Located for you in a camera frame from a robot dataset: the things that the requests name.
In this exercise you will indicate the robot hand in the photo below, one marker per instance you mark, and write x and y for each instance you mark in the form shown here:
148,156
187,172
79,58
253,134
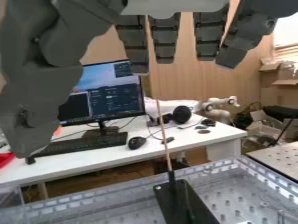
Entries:
40,66

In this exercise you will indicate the computer monitor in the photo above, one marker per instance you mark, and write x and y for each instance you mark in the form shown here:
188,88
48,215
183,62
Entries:
108,93

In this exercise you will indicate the black keyboard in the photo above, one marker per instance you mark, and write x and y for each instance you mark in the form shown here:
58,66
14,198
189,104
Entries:
84,144

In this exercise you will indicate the red tray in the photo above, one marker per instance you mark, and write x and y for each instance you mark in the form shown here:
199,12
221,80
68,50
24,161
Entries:
6,160

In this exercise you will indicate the black computer mouse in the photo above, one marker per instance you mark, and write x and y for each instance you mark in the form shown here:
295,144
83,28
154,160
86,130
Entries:
136,142

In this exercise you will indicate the white desk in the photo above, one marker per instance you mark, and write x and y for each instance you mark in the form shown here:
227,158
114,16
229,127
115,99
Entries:
111,158

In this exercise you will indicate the thin stick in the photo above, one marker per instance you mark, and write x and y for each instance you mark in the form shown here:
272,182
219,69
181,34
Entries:
164,136

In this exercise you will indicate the black headphones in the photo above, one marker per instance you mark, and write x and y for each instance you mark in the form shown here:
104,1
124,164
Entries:
181,114

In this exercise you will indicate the small white jointed device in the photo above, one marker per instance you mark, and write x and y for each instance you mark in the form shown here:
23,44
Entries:
217,108

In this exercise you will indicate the black plate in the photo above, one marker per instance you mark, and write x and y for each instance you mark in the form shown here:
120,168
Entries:
187,206

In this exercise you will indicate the cardboard box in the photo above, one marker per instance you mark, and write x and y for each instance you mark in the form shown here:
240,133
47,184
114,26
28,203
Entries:
277,76

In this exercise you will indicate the clear box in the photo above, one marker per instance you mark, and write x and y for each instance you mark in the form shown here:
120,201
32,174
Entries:
248,200

